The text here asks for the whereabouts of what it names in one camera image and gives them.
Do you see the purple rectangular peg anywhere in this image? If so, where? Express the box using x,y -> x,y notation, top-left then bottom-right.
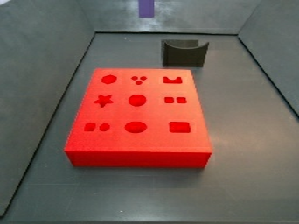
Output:
138,0 -> 155,18

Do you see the red shape sorter block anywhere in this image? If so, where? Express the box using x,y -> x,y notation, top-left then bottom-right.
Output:
65,68 -> 213,168

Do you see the dark grey curved holder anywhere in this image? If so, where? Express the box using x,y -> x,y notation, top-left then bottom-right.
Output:
162,39 -> 210,67

